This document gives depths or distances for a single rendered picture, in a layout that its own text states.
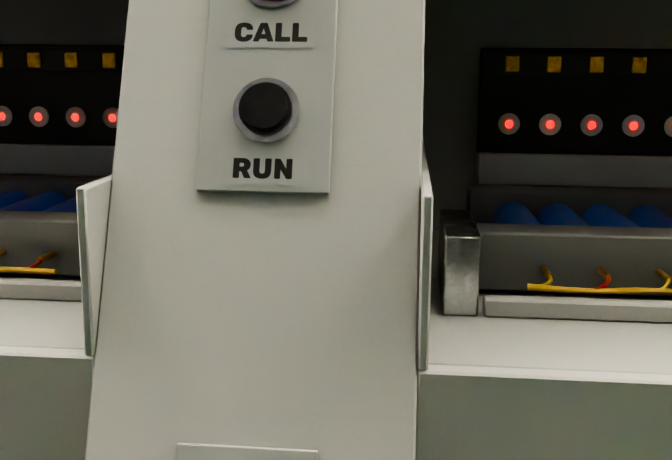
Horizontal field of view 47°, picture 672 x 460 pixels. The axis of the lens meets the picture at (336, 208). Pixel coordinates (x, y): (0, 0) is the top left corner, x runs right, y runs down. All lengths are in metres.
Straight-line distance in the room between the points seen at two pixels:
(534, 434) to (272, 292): 0.08
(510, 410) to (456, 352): 0.02
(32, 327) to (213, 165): 0.08
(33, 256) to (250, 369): 0.13
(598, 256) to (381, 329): 0.11
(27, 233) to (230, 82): 0.12
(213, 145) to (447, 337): 0.09
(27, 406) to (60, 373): 0.02
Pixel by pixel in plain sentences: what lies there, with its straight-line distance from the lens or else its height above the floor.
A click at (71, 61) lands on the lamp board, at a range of 0.44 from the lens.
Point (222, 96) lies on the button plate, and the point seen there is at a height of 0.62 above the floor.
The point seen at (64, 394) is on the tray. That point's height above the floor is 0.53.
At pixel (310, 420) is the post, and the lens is 0.23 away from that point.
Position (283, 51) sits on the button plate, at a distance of 0.24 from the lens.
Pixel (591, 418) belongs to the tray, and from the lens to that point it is 0.24.
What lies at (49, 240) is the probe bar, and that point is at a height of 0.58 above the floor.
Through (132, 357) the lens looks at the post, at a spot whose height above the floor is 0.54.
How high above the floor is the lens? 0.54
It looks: 10 degrees up
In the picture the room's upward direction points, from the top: 2 degrees clockwise
